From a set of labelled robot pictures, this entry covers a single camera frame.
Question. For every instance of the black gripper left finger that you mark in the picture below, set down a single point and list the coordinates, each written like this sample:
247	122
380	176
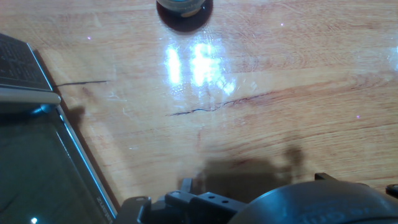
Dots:
214	205

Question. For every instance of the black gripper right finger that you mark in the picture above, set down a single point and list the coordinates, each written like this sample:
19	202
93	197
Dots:
325	176

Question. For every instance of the wooden board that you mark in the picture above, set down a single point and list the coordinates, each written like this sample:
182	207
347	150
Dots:
248	77

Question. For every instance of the dark bowl yellow inside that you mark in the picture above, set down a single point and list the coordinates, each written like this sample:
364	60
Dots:
183	8

